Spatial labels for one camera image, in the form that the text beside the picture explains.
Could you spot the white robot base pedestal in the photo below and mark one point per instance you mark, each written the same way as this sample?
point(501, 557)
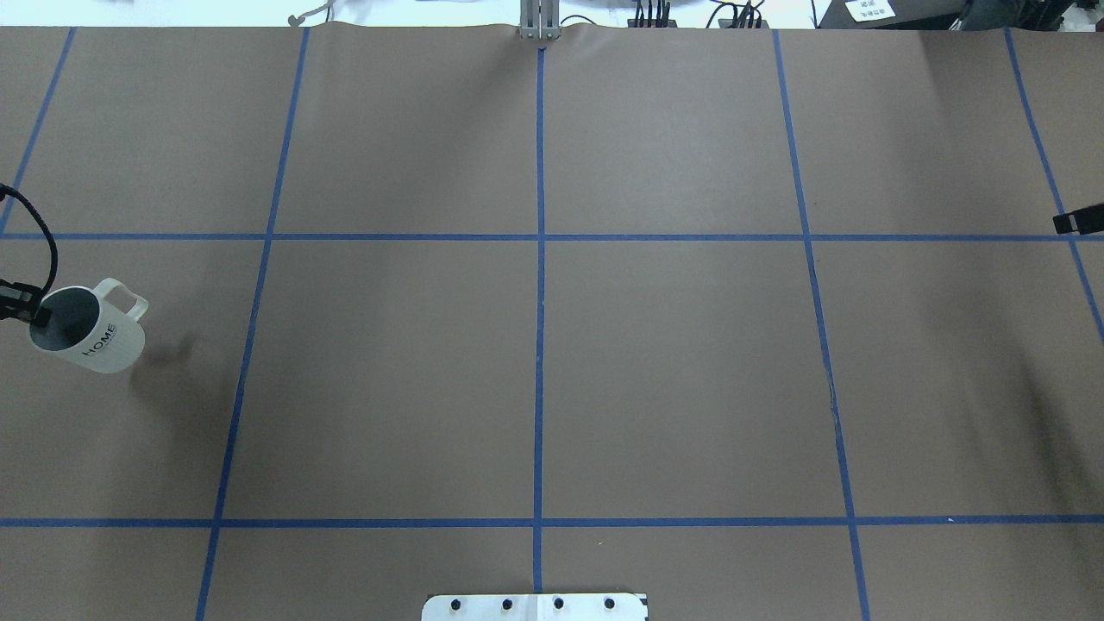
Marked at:
point(537, 606)

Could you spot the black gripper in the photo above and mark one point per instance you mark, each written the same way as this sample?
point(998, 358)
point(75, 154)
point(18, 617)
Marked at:
point(17, 301)

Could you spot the aluminium frame post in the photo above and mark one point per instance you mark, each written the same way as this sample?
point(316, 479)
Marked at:
point(539, 20)

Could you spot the white plastic mug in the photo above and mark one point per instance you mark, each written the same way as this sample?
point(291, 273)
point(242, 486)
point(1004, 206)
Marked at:
point(97, 328)

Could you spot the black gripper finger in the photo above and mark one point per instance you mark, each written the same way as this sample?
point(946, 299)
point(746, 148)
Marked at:
point(1084, 221)

